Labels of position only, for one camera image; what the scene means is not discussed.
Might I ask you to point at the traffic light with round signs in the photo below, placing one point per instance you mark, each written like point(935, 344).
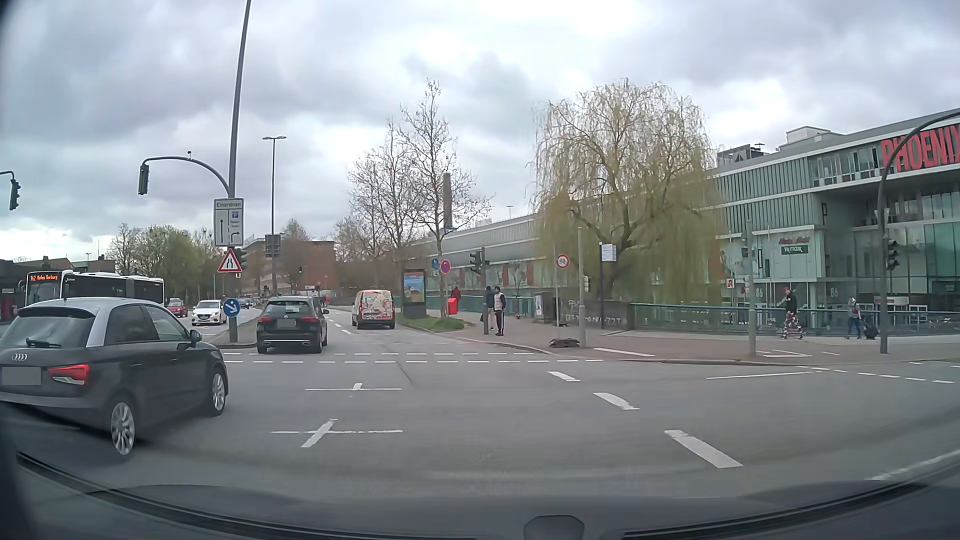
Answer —
point(480, 262)

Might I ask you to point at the long low grey building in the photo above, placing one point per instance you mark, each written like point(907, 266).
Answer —
point(495, 251)

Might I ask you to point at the person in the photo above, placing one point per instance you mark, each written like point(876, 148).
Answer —
point(455, 294)
point(488, 306)
point(499, 307)
point(790, 313)
point(854, 318)

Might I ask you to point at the advertising display column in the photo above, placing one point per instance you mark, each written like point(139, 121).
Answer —
point(414, 292)

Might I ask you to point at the grass verge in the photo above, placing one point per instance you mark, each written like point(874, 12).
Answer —
point(435, 324)

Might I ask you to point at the dark street cabinet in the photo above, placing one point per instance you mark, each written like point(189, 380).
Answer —
point(543, 307)

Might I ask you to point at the tall chimney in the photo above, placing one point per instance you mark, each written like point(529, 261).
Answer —
point(447, 201)

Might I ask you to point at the round speed limit sign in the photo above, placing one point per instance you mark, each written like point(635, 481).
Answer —
point(562, 262)

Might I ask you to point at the white van with graffiti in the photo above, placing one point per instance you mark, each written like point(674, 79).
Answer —
point(374, 309)

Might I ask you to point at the bare tree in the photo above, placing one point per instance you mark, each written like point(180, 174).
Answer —
point(433, 165)
point(384, 202)

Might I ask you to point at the weeping willow tree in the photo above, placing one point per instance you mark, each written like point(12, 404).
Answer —
point(626, 187)

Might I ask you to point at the grey asphalt road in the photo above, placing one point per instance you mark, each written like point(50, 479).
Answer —
point(480, 442)

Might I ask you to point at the red brick building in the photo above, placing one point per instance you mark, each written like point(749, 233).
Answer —
point(304, 262)

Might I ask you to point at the black estate car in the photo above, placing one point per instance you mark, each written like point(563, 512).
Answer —
point(291, 324)

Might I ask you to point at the paved pavement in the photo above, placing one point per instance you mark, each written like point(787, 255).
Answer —
point(675, 341)

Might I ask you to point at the car's own bonnet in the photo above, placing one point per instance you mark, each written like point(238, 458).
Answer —
point(480, 510)

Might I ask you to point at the traffic light mast with signs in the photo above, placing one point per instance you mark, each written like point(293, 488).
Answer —
point(232, 225)

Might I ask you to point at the kerbed traffic island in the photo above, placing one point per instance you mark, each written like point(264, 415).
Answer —
point(225, 334)

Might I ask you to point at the grey pole with signs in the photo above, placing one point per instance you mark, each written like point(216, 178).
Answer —
point(751, 292)

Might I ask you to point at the green metal railing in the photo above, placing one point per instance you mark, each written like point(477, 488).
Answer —
point(750, 318)

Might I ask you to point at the white car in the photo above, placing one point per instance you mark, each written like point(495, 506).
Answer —
point(208, 312)

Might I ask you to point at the road markings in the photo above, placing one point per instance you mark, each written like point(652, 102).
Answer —
point(702, 448)

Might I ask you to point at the red car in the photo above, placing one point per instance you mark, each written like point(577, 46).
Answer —
point(177, 307)

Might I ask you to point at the group of green trees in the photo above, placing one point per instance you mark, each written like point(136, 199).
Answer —
point(161, 259)

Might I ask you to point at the large glass shopping centre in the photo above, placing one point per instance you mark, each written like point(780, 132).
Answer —
point(832, 217)

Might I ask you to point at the dark grey hatchback car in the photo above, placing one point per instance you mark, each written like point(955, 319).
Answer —
point(112, 360)

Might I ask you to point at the dark articulated bus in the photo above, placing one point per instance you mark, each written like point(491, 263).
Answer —
point(97, 286)

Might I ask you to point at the curved traffic light mast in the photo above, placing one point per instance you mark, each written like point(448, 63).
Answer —
point(885, 247)

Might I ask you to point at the white sign on dark post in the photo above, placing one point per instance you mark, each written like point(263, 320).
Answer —
point(606, 262)

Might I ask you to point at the tall double lamp post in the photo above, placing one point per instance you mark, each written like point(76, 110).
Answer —
point(273, 210)

